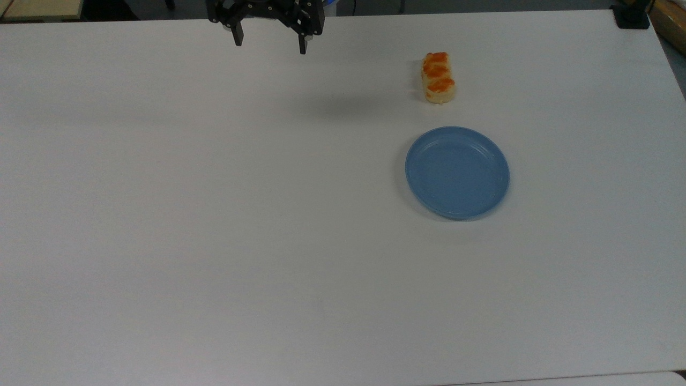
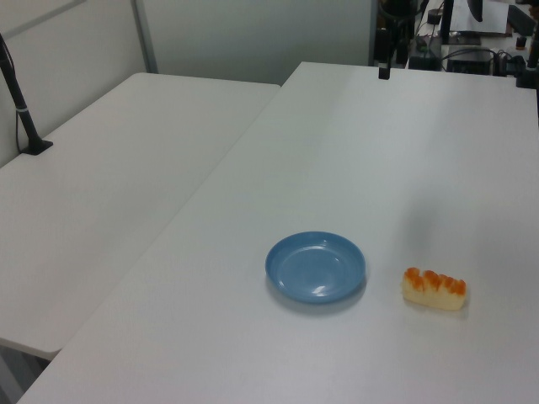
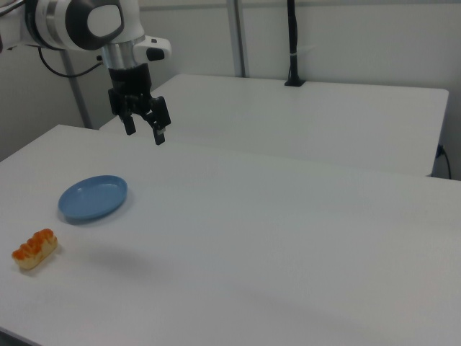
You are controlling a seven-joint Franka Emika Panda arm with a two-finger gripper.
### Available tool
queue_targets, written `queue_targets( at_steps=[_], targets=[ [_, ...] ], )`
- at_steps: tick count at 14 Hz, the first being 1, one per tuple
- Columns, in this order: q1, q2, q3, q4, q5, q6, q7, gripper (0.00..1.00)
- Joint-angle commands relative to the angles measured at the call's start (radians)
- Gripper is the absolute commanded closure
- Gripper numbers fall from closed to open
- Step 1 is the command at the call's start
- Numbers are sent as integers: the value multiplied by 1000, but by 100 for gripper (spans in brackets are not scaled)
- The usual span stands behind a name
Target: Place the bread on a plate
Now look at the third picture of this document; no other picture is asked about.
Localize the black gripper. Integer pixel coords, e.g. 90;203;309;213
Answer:
107;63;171;146

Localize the orange glazed bread piece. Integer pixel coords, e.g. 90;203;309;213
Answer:
11;228;59;271

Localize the blue round plate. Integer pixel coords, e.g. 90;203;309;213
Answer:
58;174;130;222

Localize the white side table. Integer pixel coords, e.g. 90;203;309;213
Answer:
98;73;450;178

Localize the grey aluminium frame post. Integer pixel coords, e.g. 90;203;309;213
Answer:
225;0;250;78
61;48;93;130

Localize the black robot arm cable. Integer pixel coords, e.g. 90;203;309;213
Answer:
37;46;106;78

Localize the black camera stand pole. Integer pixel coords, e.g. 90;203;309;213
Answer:
284;0;308;88

